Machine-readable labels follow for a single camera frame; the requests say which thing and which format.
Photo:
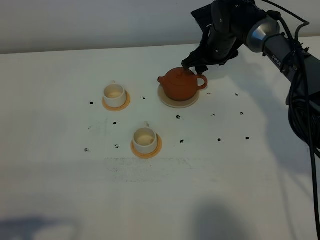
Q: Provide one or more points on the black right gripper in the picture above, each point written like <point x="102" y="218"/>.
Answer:
<point x="230" y="23"/>

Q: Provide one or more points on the brown clay teapot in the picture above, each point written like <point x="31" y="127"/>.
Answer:
<point x="181" y="85"/>

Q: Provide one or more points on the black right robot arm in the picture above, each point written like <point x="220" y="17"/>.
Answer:
<point x="270" y="36"/>

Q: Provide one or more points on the beige round teapot saucer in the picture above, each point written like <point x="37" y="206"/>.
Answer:
<point x="173" y="103"/>

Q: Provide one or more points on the orange coaster far left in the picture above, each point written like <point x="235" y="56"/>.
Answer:
<point x="117" y="109"/>

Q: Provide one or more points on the orange coaster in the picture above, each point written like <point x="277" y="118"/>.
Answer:
<point x="117" y="109"/>
<point x="149" y="155"/>

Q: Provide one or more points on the orange coaster near centre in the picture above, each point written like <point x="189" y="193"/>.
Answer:
<point x="149" y="155"/>

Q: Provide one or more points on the white teacup far left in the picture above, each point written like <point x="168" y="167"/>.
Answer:
<point x="114" y="95"/>

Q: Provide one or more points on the white teacup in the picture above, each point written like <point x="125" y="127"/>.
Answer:
<point x="145" y="140"/>
<point x="114" y="95"/>

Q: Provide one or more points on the white teacup near centre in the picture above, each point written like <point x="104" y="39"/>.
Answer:
<point x="145" y="140"/>

